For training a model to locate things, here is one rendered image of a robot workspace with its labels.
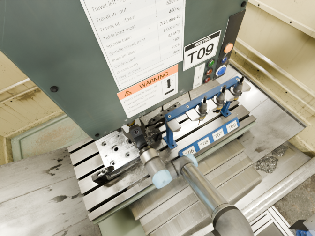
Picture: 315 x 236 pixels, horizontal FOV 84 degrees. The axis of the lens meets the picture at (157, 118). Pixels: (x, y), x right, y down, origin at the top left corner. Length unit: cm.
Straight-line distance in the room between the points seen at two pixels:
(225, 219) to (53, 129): 166
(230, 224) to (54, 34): 57
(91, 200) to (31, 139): 104
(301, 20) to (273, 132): 70
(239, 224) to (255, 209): 68
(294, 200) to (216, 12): 207
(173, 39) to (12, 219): 142
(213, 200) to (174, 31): 51
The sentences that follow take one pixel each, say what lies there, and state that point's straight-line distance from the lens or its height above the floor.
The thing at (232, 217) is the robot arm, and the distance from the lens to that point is 59.
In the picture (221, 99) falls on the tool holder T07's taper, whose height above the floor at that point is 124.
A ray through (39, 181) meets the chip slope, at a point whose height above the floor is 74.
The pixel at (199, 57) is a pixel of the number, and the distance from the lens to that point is 46.
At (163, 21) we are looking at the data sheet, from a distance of 34.
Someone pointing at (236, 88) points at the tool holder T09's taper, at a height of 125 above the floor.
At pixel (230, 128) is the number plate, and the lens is 121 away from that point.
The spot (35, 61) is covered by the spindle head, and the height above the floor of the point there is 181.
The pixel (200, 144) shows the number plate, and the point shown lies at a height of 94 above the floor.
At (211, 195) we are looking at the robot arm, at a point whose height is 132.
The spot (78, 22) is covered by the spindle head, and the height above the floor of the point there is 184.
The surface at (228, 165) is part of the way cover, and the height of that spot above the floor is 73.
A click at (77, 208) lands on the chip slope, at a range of 147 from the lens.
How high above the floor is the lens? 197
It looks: 59 degrees down
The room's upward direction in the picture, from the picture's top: 10 degrees counter-clockwise
